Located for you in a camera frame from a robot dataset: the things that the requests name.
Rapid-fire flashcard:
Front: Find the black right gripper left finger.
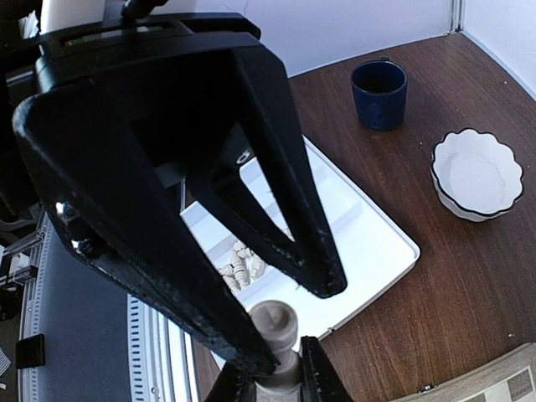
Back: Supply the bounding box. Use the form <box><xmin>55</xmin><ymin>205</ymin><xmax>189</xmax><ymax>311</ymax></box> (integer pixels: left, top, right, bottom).
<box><xmin>204</xmin><ymin>363</ymin><xmax>256</xmax><ymax>402</ymax></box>

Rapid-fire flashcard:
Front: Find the wooden chess board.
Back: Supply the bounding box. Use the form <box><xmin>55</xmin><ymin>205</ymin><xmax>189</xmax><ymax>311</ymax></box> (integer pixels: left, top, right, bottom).
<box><xmin>402</xmin><ymin>343</ymin><xmax>535</xmax><ymax>401</ymax></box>

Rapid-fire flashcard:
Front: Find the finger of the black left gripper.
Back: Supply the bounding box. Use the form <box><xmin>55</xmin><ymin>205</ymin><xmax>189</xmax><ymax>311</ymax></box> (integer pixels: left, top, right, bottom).
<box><xmin>13</xmin><ymin>96</ymin><xmax>276</xmax><ymax>375</ymax></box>
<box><xmin>188</xmin><ymin>46</ymin><xmax>348</xmax><ymax>298</ymax></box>

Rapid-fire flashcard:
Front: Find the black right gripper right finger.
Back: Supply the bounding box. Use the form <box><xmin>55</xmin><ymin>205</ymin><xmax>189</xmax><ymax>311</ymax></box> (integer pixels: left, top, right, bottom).
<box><xmin>299</xmin><ymin>337</ymin><xmax>353</xmax><ymax>402</ymax></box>

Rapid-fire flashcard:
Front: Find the pile of white chess pieces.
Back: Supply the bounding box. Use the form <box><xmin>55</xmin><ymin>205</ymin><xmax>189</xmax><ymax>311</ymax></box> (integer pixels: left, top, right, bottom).
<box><xmin>218</xmin><ymin>240</ymin><xmax>267</xmax><ymax>295</ymax></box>

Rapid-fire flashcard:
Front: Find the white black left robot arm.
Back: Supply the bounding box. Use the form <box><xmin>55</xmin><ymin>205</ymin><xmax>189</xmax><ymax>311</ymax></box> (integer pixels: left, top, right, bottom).
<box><xmin>1</xmin><ymin>1</ymin><xmax>347</xmax><ymax>376</ymax></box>

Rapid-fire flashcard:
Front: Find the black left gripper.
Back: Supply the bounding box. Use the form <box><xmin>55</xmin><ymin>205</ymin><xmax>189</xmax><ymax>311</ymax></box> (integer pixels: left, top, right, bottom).
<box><xmin>0</xmin><ymin>12</ymin><xmax>290</xmax><ymax>260</ymax></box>

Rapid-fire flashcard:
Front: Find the dark blue cup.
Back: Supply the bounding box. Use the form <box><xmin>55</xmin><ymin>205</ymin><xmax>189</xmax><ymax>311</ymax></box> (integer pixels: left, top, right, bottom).
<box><xmin>350</xmin><ymin>56</ymin><xmax>409</xmax><ymax>131</ymax></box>

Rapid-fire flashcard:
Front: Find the white chess piece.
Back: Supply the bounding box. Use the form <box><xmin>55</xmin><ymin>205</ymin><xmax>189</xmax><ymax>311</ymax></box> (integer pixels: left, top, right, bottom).
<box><xmin>249</xmin><ymin>301</ymin><xmax>302</xmax><ymax>401</ymax></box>

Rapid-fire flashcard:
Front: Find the right aluminium corner post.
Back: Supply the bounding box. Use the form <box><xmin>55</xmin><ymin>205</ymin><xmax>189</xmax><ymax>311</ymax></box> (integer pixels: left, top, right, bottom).
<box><xmin>448</xmin><ymin>0</ymin><xmax>466</xmax><ymax>34</ymax></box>

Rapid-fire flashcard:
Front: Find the white scalloped bowl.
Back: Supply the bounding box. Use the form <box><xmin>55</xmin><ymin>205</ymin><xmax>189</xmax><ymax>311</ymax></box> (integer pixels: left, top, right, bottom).
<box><xmin>430</xmin><ymin>128</ymin><xmax>524</xmax><ymax>223</ymax></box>

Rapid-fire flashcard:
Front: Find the white compartment tray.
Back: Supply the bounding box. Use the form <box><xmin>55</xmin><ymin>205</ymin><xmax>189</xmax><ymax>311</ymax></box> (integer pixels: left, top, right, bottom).
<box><xmin>179</xmin><ymin>133</ymin><xmax>421</xmax><ymax>369</ymax></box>

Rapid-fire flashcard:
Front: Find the aluminium front frame rail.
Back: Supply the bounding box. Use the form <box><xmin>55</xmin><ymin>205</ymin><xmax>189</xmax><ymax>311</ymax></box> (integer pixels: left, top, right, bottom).
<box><xmin>17</xmin><ymin>214</ymin><xmax>199</xmax><ymax>401</ymax></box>

